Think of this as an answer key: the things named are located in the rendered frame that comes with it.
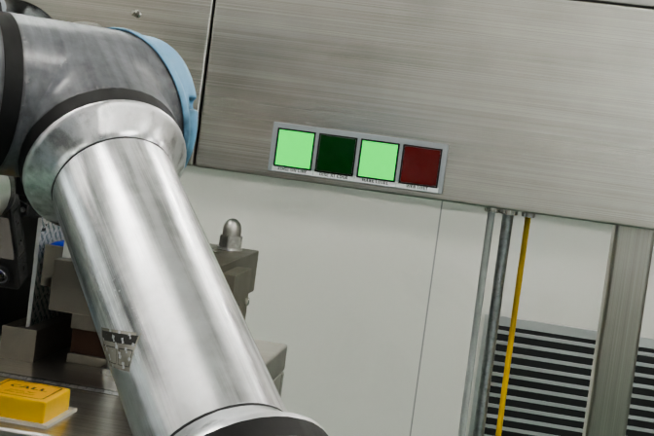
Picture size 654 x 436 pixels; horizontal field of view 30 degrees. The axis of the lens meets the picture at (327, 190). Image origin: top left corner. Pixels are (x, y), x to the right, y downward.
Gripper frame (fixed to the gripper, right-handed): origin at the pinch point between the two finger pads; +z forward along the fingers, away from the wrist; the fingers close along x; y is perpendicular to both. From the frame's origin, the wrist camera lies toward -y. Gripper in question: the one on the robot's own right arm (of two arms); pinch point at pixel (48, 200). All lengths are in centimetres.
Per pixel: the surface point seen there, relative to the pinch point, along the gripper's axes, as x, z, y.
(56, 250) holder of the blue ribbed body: -2.5, -1.8, -5.5
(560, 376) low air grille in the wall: -79, 262, -57
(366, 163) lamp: -34.4, 29.4, 9.0
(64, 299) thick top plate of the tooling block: -5.9, -6.4, -10.4
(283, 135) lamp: -22.2, 29.4, 11.3
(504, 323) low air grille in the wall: -59, 262, -43
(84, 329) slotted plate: -6.8, -0.9, -14.6
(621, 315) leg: -74, 46, -9
